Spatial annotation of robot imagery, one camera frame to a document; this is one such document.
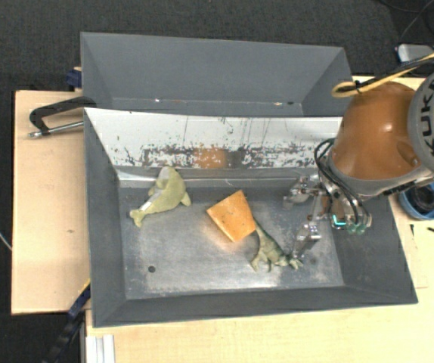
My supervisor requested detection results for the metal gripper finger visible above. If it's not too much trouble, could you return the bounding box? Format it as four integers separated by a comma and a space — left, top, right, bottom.
291, 221, 323, 260
281, 175, 319, 208

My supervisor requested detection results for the green toy animal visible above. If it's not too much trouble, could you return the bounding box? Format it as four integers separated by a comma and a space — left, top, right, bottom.
250, 223, 305, 274

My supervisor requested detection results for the orange cup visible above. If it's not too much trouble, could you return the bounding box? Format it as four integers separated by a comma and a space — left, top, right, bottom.
206, 189, 258, 244

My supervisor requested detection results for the grey metal bin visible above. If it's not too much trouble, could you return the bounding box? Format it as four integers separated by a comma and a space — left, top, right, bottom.
79, 31, 419, 328

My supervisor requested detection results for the green toy dolphin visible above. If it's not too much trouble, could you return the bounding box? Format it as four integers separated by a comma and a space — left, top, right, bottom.
129, 166, 193, 228

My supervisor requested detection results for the pale brown flat board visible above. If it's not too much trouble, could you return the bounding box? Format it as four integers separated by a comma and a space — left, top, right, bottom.
11, 90, 91, 315

